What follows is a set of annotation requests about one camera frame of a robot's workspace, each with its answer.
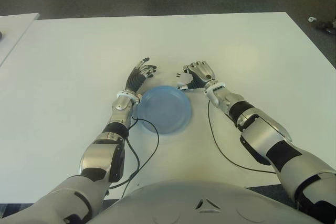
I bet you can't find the white charger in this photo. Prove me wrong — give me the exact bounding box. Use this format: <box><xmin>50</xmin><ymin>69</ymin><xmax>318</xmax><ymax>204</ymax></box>
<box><xmin>175</xmin><ymin>71</ymin><xmax>194</xmax><ymax>87</ymax></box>

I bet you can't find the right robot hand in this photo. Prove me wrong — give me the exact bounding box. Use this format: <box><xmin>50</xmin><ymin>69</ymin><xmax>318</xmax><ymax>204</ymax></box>
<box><xmin>177</xmin><ymin>60</ymin><xmax>218</xmax><ymax>91</ymax></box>

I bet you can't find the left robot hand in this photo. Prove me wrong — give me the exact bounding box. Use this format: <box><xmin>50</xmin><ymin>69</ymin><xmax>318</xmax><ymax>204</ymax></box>
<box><xmin>124</xmin><ymin>57</ymin><xmax>158</xmax><ymax>96</ymax></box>

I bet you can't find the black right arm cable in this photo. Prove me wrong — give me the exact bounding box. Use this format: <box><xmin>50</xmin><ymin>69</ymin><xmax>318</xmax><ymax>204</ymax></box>
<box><xmin>208</xmin><ymin>100</ymin><xmax>278</xmax><ymax>175</ymax></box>

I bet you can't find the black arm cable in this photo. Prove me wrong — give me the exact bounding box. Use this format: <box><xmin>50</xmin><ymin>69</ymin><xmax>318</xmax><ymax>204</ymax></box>
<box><xmin>109</xmin><ymin>100</ymin><xmax>160</xmax><ymax>198</ymax></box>
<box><xmin>208</xmin><ymin>100</ymin><xmax>278</xmax><ymax>175</ymax></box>

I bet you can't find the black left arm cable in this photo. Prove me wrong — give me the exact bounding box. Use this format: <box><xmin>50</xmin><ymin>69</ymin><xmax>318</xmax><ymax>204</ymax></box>
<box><xmin>109</xmin><ymin>100</ymin><xmax>160</xmax><ymax>198</ymax></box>

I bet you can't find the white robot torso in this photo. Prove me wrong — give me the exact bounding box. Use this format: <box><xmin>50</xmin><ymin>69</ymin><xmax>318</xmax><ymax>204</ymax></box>
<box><xmin>88</xmin><ymin>179</ymin><xmax>316</xmax><ymax>224</ymax></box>

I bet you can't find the blue plate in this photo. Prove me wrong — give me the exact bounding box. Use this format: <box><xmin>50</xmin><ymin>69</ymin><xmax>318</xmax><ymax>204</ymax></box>
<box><xmin>136</xmin><ymin>84</ymin><xmax>192</xmax><ymax>134</ymax></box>

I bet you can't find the white side table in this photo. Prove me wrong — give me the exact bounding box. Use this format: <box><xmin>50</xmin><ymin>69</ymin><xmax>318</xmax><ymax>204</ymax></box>
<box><xmin>0</xmin><ymin>13</ymin><xmax>40</xmax><ymax>67</ymax></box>

